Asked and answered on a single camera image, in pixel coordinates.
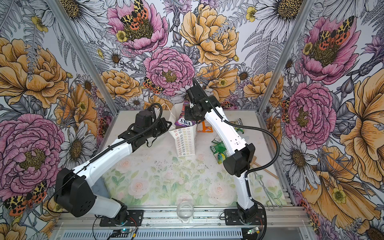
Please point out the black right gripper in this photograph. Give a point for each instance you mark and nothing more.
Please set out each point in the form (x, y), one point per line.
(188, 116)

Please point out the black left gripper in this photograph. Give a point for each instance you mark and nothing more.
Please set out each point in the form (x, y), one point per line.
(162, 121)

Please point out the purple Fox's berries packet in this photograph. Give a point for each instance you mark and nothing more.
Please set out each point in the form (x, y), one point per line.
(181, 121)

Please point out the white printed paper bag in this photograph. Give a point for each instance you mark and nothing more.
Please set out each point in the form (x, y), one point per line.
(185, 138)

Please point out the green Fox's candy packet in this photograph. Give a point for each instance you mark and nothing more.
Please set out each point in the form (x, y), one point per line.
(219, 151)

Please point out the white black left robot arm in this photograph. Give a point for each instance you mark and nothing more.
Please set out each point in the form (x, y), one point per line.
(73, 187)

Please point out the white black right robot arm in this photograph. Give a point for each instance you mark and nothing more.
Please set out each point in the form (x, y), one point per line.
(241, 155)

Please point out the orange snack packet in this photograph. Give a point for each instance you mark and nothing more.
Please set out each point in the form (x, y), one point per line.
(204, 127)

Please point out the grey blue cloth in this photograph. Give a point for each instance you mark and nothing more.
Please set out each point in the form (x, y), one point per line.
(100, 189)

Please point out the clear glass cup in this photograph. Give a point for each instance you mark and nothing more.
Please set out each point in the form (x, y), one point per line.
(185, 211)

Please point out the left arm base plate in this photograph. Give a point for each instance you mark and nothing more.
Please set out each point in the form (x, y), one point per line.
(129, 218)

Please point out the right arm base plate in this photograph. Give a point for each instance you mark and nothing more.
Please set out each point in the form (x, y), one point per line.
(233, 218)

